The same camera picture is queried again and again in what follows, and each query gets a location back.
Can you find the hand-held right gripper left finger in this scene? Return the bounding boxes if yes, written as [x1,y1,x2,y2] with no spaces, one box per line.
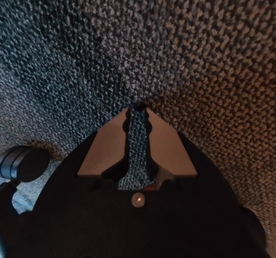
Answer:
[77,108,131,182]

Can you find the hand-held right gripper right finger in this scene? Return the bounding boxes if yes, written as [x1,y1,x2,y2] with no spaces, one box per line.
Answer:
[147,108,198,190]

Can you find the office chair caster wheel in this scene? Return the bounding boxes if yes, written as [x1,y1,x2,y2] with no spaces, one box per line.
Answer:
[0,145,51,183]

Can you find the black chair leg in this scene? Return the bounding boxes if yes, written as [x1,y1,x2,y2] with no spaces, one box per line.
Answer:
[0,181,19,216]

